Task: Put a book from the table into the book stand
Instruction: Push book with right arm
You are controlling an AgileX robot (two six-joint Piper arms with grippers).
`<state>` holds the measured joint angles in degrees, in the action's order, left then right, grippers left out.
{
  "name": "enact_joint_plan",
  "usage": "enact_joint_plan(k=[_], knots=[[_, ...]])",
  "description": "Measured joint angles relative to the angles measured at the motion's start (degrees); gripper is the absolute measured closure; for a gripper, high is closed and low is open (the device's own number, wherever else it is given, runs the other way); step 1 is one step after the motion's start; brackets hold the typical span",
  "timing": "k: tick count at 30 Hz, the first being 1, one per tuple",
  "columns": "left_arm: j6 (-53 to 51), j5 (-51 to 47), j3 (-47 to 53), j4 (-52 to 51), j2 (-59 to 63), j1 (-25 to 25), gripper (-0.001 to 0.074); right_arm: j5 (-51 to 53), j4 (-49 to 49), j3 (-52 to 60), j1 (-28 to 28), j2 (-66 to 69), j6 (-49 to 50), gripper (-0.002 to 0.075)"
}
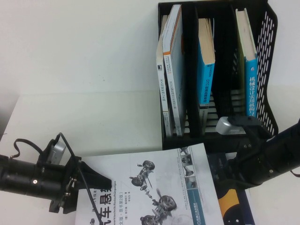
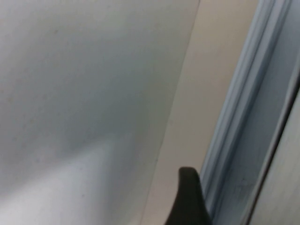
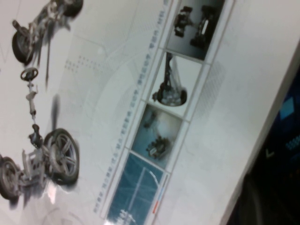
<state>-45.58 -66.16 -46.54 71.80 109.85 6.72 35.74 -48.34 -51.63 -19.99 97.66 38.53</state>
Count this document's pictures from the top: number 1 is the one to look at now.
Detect thin white spine book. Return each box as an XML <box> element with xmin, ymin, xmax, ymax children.
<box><xmin>156</xmin><ymin>15</ymin><xmax>174</xmax><ymax>138</ymax></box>

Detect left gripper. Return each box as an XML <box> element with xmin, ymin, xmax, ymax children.
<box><xmin>39</xmin><ymin>158</ymin><xmax>113</xmax><ymax>214</ymax></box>

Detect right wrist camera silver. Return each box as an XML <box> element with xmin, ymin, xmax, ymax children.
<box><xmin>215</xmin><ymin>115</ymin><xmax>262</xmax><ymax>136</ymax></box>

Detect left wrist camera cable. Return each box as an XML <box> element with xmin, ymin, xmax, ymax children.
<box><xmin>13</xmin><ymin>132</ymin><xmax>96</xmax><ymax>209</ymax></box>

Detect blue hardcover mechanical design book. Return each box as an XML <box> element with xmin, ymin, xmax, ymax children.
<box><xmin>235</xmin><ymin>8</ymin><xmax>258</xmax><ymax>117</ymax></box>

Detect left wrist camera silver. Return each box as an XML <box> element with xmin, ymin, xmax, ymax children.
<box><xmin>47</xmin><ymin>140</ymin><xmax>66</xmax><ymax>165</ymax></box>

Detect blue paperback yellowed pages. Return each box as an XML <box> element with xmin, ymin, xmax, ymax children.
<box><xmin>196</xmin><ymin>18</ymin><xmax>216</xmax><ymax>135</ymax></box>

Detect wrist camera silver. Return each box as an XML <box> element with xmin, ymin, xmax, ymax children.
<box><xmin>215</xmin><ymin>115</ymin><xmax>262</xmax><ymax>136</ymax></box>
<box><xmin>47</xmin><ymin>140</ymin><xmax>66</xmax><ymax>165</ymax></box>

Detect white car suspension book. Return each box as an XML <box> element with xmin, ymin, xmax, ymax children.
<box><xmin>75</xmin><ymin>143</ymin><xmax>223</xmax><ymax>225</ymax></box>

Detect dark navy robot book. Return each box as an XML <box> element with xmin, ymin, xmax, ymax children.
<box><xmin>206</xmin><ymin>152</ymin><xmax>255</xmax><ymax>225</ymax></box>

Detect white book orange trim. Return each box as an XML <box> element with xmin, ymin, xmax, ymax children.
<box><xmin>162</xmin><ymin>4</ymin><xmax>186</xmax><ymax>137</ymax></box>

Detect black plastic book stand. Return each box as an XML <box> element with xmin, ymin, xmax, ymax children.
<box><xmin>157</xmin><ymin>0</ymin><xmax>280</xmax><ymax>150</ymax></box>

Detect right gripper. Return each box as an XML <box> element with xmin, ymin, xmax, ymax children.
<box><xmin>225</xmin><ymin>126</ymin><xmax>273</xmax><ymax>188</ymax></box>

